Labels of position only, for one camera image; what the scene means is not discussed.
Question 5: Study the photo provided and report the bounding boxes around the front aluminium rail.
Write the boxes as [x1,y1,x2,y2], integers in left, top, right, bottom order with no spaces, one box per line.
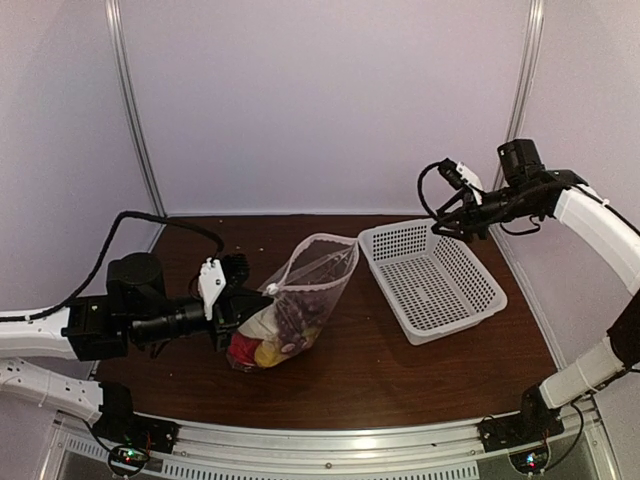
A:
[49,394,609,480]

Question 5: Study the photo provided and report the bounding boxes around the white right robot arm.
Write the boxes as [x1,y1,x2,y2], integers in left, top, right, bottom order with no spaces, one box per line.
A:
[424,139,639,446]

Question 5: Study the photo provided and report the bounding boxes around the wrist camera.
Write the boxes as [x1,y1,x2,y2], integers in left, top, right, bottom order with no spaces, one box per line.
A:
[437,158,485,206]
[197,253,250,321]

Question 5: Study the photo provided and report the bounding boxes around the red toy bell pepper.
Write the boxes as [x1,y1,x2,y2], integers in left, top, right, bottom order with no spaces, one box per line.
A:
[227,332,262,371]

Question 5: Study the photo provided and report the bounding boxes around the black right camera cable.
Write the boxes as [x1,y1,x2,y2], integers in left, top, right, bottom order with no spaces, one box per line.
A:
[417,162,566,236]

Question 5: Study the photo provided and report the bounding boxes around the yellow toy fruit front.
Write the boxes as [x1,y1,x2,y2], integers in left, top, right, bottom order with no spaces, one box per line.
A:
[254,343,288,369]

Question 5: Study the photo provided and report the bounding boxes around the right aluminium frame post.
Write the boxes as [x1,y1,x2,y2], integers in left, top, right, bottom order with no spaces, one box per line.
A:
[492,0,546,189]

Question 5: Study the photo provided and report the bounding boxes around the dark red toy grapes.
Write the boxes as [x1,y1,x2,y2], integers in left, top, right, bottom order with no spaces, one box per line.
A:
[274,292,329,355]

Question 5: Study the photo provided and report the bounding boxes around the left round circuit board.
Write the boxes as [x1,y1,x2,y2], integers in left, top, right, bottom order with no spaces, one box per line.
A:
[107,445,150,476]

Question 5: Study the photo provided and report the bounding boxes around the clear zip top bag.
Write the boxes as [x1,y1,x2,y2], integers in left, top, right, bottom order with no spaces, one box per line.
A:
[226,233,359,372]

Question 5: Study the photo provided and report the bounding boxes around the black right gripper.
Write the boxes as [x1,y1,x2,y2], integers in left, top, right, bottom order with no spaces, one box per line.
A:
[432,183,541,243]

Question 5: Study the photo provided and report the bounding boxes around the white perforated plastic basket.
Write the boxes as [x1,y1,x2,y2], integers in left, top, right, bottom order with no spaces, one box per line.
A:
[358,219,508,346]

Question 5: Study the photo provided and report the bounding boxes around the left aluminium frame post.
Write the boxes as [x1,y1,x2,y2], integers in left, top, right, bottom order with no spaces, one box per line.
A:
[104,0,167,217]

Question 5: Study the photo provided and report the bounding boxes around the aluminium frame post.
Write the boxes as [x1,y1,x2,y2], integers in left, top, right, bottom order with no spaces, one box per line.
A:
[492,0,546,189]
[104,0,167,217]

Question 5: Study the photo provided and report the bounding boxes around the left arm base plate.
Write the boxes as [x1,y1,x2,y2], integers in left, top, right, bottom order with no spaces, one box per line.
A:
[91,415,179,454]

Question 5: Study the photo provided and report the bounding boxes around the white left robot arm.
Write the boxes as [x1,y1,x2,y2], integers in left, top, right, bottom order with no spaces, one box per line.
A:
[1,253,272,444]

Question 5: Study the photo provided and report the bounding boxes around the black camera cable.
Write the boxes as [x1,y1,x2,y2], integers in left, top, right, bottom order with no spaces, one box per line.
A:
[417,162,566,236]
[0,211,226,326]

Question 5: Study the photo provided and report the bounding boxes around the round circuit board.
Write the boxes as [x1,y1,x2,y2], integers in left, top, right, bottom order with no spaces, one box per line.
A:
[107,445,150,476]
[508,445,550,477]

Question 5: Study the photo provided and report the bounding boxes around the right round circuit board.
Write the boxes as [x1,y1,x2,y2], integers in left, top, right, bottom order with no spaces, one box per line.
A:
[508,445,550,477]

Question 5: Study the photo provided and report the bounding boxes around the white toy cauliflower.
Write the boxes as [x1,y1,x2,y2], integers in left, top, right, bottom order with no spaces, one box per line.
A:
[238,305,279,341]

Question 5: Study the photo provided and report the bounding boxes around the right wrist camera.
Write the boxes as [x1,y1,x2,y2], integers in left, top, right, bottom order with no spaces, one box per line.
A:
[437,158,485,206]

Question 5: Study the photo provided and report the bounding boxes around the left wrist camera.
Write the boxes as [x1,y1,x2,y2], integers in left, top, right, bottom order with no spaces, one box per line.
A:
[197,253,250,321]

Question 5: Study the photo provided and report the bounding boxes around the black left camera cable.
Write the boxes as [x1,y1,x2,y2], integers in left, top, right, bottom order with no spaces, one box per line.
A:
[0,211,226,326]

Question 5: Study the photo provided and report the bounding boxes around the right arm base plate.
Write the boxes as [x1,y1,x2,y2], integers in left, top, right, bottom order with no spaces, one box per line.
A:
[476,413,565,453]

